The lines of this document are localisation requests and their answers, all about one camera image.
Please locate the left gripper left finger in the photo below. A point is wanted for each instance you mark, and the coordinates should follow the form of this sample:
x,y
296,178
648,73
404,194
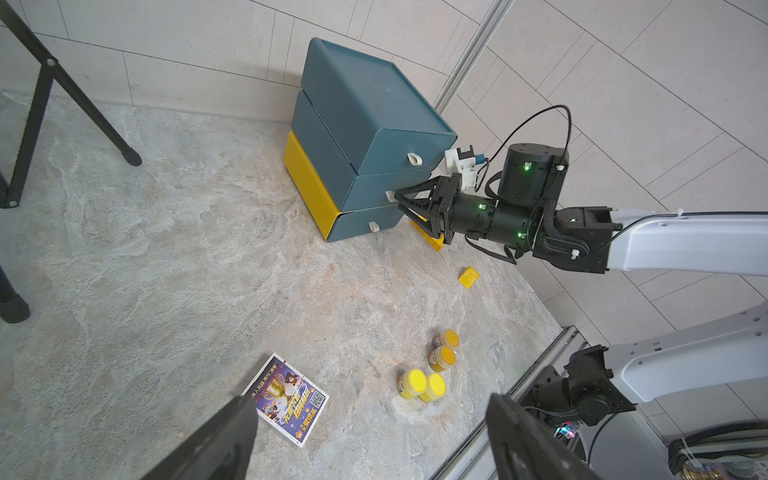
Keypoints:
x,y
220,449

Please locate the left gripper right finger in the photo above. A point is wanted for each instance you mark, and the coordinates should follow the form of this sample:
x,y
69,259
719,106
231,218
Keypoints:
x,y
524,449

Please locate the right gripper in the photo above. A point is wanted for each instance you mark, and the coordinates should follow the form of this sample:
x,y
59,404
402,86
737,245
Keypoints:
x,y
430,204

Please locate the teal three-drawer cabinet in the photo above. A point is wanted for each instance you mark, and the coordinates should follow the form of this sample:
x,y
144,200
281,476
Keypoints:
x,y
360,131

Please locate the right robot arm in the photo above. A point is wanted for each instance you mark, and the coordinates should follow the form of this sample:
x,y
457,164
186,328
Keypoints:
x,y
623,307

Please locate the orange paint can left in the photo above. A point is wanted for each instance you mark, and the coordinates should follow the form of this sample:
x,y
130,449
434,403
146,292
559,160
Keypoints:
x,y
441,358

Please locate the orange paint can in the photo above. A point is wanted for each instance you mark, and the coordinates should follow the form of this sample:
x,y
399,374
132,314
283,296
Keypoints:
x,y
446,338
441,358

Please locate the orange paint can right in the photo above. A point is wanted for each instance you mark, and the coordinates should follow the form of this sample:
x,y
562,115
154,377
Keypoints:
x,y
446,338

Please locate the yellow triangular holder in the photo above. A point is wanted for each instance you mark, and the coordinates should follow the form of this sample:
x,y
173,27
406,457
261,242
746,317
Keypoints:
x,y
436,243

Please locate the right circuit board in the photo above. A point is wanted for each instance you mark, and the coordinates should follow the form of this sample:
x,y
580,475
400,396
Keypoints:
x,y
568,432

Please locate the playing card box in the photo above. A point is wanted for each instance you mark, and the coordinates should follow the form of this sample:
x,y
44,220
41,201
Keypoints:
x,y
286,399

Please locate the small yellow block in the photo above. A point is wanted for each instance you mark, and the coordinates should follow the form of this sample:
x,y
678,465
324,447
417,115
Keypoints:
x,y
468,277

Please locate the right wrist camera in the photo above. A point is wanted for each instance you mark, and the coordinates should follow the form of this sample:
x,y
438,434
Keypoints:
x,y
465,162

